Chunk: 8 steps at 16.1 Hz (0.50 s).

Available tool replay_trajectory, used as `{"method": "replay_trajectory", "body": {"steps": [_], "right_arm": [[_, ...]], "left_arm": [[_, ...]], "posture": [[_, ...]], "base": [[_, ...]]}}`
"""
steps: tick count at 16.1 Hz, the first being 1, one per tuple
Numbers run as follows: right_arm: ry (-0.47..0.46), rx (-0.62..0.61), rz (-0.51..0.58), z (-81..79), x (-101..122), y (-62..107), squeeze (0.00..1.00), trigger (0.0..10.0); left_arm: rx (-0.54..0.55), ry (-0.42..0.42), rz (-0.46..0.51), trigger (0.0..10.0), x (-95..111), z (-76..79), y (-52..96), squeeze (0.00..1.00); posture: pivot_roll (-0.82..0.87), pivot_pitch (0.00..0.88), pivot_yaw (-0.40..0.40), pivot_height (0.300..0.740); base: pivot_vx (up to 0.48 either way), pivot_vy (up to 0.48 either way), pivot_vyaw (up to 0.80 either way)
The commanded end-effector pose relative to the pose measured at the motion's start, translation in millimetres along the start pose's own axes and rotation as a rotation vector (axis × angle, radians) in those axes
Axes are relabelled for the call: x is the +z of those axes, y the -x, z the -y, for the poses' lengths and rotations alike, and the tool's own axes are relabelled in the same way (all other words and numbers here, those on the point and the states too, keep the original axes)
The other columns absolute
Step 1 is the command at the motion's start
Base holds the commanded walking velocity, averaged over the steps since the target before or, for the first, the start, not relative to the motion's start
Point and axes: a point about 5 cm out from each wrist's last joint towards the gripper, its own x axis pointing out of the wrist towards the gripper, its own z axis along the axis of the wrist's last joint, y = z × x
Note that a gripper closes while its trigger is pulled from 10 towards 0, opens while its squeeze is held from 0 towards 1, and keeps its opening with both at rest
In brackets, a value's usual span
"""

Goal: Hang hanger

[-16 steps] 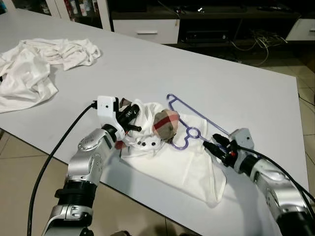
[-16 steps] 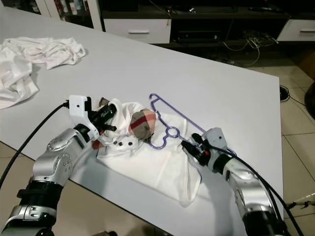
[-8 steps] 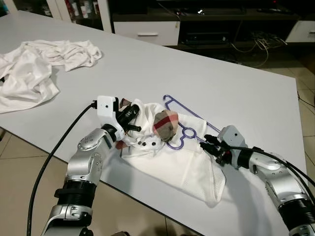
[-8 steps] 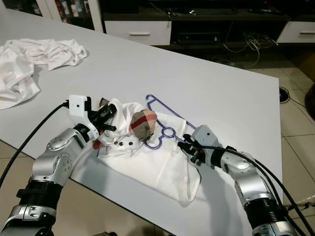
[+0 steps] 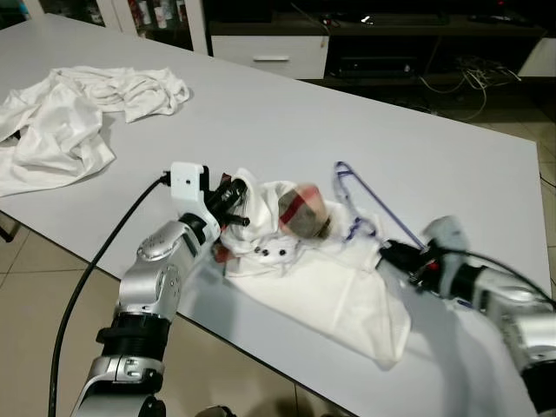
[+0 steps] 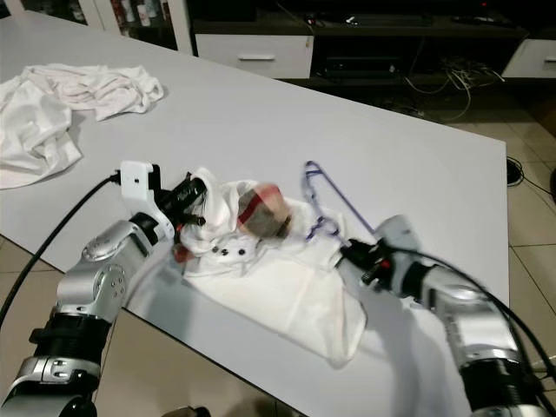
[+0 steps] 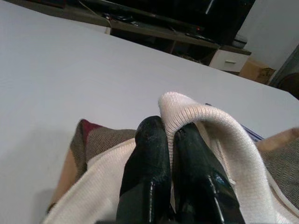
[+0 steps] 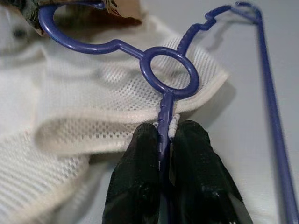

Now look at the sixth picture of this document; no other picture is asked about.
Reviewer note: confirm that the blue plastic hanger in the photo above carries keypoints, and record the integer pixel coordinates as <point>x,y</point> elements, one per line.
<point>343,199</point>

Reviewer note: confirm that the white shirt with brown patches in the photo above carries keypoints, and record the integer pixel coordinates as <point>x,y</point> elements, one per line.
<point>287,300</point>

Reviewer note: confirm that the silver left arm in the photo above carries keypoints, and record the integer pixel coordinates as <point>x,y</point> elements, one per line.
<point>91,291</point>

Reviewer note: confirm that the silver right arm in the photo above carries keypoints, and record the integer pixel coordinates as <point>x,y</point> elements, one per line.
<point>469,313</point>

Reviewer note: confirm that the plain white shirt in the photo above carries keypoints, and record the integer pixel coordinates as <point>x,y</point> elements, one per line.
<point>43,130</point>

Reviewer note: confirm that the white glass door cabinet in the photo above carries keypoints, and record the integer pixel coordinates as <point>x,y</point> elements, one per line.
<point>182,26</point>

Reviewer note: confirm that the black media player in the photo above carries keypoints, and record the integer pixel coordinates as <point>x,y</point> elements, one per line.
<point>356,68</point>

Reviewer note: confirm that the dark tv stand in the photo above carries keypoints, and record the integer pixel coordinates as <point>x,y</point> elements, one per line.
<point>373,30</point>

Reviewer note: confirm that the black television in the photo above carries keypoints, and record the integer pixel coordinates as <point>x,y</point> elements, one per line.
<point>365,16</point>

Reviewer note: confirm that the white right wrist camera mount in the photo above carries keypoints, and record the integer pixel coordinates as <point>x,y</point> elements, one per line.
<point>398,234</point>

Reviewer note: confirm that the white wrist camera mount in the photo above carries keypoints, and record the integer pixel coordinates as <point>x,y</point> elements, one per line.
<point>398,234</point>
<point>136,182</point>

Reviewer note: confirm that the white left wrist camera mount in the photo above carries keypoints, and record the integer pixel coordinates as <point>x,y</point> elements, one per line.
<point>136,182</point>

